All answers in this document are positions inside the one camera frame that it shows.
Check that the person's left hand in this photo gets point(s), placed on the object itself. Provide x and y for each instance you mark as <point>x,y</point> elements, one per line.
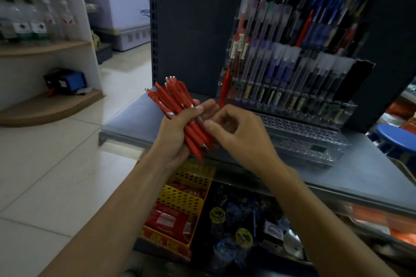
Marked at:
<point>170,138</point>

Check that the person's right hand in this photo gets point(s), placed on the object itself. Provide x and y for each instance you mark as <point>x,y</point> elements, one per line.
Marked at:
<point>250,140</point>

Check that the person's right thumb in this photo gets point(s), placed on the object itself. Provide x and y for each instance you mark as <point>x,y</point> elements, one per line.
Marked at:
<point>215,131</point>

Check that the person's left thumb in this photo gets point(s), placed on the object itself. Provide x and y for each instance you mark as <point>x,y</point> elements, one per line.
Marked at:
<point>188,113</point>

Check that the bunch of red pens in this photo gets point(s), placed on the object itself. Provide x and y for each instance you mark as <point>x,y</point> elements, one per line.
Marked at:
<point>175,101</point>

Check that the person's left forearm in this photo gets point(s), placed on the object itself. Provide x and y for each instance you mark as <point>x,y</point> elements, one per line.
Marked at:
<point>110,224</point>

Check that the person's right forearm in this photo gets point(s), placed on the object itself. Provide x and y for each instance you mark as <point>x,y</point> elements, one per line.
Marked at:
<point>318,228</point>

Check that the single red pen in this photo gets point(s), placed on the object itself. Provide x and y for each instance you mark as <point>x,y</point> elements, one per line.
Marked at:
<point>304,28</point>
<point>225,88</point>

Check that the yellow perforated basket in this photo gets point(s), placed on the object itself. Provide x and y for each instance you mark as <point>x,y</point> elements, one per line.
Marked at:
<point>182,199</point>

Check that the dark perforated shelf back panel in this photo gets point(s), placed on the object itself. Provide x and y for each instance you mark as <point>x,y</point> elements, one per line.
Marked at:
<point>191,26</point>

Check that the dark packets with yellow stickers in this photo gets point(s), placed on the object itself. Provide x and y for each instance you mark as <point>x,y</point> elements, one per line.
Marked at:
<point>237,221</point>

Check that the clear acrylic pen display rack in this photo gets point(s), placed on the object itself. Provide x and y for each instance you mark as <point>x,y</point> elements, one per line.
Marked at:
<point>308,143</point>

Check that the red packets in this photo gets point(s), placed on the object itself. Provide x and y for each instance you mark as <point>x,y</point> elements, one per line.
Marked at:
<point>169,221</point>

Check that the rows of assorted displayed pens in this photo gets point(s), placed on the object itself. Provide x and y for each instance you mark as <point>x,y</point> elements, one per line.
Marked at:
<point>292,43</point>

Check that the white chest freezer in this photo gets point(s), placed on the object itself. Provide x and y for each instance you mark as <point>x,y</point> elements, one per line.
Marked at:
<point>123,10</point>

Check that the blue and black device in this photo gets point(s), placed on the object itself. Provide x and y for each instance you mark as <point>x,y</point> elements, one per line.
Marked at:
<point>65,81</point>

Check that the clear bottle with red label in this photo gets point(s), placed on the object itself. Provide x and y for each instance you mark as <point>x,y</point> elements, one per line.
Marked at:
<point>52,22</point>
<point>68,20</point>

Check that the grey metal shelf board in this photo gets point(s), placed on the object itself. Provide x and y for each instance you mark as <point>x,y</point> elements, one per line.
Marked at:
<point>364,169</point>

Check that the white corner shelf unit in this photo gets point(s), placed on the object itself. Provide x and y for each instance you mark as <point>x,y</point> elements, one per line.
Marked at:
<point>22,72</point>

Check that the clear bottle with green label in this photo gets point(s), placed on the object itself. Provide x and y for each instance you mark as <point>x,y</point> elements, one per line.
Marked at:
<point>9,23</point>
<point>34,23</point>

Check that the blue round stool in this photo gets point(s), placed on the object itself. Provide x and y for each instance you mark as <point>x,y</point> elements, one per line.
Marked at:
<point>398,137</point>

